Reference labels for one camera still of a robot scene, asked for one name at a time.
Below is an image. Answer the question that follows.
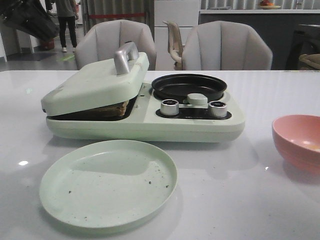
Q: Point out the white bread slice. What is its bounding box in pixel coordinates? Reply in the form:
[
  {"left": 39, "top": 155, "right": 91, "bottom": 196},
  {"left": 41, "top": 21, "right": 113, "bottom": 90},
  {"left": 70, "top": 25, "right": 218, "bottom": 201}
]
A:
[{"left": 85, "top": 100, "right": 129, "bottom": 118}]

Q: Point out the green breakfast maker lid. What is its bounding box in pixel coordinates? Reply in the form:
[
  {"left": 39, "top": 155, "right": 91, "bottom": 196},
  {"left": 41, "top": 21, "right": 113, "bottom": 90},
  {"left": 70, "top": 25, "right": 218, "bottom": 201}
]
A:
[{"left": 41, "top": 42, "right": 149, "bottom": 117}]

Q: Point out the pink bowl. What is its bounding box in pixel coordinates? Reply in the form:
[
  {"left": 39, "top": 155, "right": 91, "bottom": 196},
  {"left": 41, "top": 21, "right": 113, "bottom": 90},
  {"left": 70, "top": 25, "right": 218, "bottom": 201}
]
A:
[{"left": 272, "top": 114, "right": 320, "bottom": 175}]

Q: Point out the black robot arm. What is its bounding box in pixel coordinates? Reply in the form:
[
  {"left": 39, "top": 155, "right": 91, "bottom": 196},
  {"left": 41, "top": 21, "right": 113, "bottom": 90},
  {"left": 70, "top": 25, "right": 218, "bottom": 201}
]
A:
[{"left": 0, "top": 0, "right": 60, "bottom": 42}]

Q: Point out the green breakfast maker base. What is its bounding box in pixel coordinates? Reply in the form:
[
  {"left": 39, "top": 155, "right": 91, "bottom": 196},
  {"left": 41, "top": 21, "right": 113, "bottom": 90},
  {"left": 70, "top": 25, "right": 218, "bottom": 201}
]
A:
[{"left": 46, "top": 82, "right": 245, "bottom": 143}]

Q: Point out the silver left control knob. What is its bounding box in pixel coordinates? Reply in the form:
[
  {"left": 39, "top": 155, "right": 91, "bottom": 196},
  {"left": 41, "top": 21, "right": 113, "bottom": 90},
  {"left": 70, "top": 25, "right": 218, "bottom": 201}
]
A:
[{"left": 160, "top": 99, "right": 179, "bottom": 116}]

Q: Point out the silver control knob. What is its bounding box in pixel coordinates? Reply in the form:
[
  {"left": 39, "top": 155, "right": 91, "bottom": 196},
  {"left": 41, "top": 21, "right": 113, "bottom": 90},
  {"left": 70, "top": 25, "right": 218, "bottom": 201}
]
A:
[
  {"left": 207, "top": 101, "right": 228, "bottom": 119},
  {"left": 160, "top": 99, "right": 179, "bottom": 116}
]

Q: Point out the black round frying pan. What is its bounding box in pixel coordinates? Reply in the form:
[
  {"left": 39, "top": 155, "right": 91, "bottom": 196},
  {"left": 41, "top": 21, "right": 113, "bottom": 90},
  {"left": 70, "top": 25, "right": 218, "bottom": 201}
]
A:
[{"left": 151, "top": 73, "right": 227, "bottom": 104}]

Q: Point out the silver right control knob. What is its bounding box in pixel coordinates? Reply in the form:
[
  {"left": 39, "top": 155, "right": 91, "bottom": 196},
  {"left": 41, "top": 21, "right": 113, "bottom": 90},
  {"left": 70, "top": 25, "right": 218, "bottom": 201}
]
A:
[{"left": 207, "top": 101, "right": 228, "bottom": 119}]

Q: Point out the beige office chair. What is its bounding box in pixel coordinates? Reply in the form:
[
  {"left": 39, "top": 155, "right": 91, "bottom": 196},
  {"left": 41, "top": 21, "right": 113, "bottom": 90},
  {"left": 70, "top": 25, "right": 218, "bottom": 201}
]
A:
[{"left": 162, "top": 20, "right": 184, "bottom": 71}]

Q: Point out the light green plate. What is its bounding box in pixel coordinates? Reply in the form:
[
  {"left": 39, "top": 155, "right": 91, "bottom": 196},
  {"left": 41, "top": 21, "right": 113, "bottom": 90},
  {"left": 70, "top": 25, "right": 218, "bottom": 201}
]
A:
[{"left": 39, "top": 140, "right": 178, "bottom": 230}]

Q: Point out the grey armchair left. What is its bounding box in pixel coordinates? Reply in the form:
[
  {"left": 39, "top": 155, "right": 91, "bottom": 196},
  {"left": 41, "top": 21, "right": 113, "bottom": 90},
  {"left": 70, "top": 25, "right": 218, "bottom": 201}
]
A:
[{"left": 74, "top": 19, "right": 157, "bottom": 71}]

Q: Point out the grey armchair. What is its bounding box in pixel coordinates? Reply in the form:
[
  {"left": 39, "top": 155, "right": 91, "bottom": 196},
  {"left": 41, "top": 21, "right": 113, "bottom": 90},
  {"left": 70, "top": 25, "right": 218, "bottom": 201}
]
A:
[
  {"left": 182, "top": 20, "right": 273, "bottom": 71},
  {"left": 74, "top": 19, "right": 157, "bottom": 71}
]

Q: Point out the grey armchair right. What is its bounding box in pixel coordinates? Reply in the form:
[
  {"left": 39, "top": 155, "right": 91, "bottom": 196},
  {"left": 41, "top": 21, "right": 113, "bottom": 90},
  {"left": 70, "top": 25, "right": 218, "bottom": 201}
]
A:
[{"left": 182, "top": 20, "right": 273, "bottom": 71}]

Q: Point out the red barrier belt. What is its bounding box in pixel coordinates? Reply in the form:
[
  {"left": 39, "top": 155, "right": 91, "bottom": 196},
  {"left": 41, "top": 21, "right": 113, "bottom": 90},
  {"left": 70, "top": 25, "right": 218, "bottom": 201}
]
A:
[{"left": 88, "top": 12, "right": 146, "bottom": 19}]

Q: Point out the white refrigerator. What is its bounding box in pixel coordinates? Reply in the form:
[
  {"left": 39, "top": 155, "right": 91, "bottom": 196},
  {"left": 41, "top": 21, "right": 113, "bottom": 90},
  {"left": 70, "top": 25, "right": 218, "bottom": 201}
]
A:
[{"left": 154, "top": 0, "right": 200, "bottom": 71}]

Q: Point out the red bin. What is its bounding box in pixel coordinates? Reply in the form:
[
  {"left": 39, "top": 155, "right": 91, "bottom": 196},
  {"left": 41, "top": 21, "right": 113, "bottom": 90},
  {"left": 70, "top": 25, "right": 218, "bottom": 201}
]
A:
[{"left": 40, "top": 38, "right": 55, "bottom": 50}]

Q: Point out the person in black shirt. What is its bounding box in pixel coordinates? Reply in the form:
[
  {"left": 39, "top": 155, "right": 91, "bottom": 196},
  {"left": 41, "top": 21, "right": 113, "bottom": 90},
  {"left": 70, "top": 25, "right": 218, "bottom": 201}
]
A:
[{"left": 55, "top": 0, "right": 79, "bottom": 53}]

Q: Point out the dark kitchen counter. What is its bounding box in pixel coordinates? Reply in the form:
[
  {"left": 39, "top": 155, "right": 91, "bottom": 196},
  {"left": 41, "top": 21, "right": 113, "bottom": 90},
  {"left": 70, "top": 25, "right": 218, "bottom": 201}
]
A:
[{"left": 198, "top": 9, "right": 320, "bottom": 70}]

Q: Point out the fruit bowl on counter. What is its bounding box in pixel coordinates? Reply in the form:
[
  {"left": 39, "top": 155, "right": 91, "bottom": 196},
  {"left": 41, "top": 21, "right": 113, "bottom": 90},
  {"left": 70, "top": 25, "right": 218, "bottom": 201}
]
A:
[{"left": 258, "top": 0, "right": 282, "bottom": 10}]

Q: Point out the beige cushion at right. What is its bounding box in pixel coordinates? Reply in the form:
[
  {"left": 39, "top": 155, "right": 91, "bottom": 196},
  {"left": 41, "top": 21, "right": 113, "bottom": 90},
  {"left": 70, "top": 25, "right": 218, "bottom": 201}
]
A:
[{"left": 299, "top": 53, "right": 320, "bottom": 70}]

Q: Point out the green pan handle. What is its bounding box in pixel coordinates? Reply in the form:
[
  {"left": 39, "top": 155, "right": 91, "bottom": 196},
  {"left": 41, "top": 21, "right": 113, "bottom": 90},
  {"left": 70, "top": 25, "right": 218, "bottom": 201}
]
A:
[{"left": 182, "top": 93, "right": 208, "bottom": 106}]

